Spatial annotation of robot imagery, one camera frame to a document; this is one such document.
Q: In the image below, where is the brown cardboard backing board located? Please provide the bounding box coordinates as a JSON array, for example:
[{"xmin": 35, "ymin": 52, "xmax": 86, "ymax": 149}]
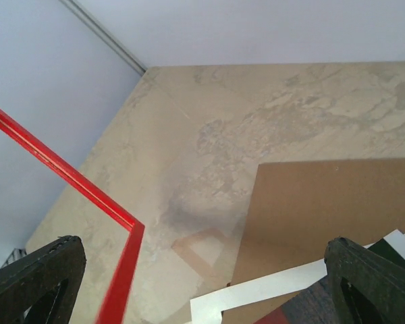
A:
[{"xmin": 222, "ymin": 158, "xmax": 405, "ymax": 323}]

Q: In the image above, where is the red sunset photo print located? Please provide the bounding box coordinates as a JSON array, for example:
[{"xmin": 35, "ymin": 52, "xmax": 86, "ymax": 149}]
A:
[{"xmin": 257, "ymin": 230, "xmax": 405, "ymax": 323}]

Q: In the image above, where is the aluminium corner post left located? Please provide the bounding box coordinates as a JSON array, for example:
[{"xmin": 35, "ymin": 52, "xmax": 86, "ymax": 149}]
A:
[{"xmin": 60, "ymin": 0, "xmax": 147, "ymax": 76}]

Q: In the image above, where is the white photo mat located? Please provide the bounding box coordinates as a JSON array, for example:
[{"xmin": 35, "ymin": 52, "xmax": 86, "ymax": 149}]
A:
[{"xmin": 190, "ymin": 229, "xmax": 405, "ymax": 324}]

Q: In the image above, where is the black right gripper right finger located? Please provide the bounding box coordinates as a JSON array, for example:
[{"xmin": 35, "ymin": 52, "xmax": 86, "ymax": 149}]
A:
[{"xmin": 325, "ymin": 238, "xmax": 405, "ymax": 323}]

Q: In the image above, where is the red wooden picture frame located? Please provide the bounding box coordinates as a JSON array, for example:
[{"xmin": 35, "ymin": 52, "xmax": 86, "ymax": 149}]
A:
[{"xmin": 0, "ymin": 109, "xmax": 144, "ymax": 323}]

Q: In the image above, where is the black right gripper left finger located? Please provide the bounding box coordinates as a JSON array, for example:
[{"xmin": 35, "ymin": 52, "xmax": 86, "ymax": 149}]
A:
[{"xmin": 0, "ymin": 236, "xmax": 86, "ymax": 323}]

